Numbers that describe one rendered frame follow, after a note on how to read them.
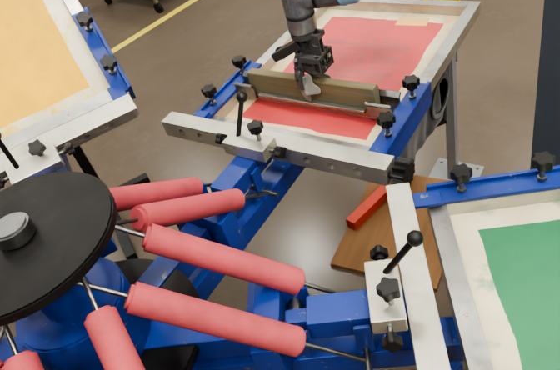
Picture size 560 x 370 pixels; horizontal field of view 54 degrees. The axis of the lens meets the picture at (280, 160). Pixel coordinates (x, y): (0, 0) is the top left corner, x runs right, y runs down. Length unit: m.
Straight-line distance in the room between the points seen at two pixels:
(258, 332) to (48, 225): 0.38
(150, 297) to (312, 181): 1.96
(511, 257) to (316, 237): 1.46
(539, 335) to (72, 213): 0.80
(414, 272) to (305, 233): 1.54
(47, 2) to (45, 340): 1.11
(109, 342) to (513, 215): 0.82
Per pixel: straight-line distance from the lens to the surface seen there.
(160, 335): 1.10
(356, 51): 1.81
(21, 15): 1.85
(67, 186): 1.01
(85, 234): 0.89
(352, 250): 2.41
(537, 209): 1.25
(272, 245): 2.54
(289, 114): 1.59
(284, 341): 0.94
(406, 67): 1.70
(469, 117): 3.03
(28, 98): 1.69
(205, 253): 0.97
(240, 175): 1.30
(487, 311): 1.09
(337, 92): 1.49
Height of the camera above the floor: 1.86
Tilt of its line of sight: 39 degrees down
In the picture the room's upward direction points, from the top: 17 degrees counter-clockwise
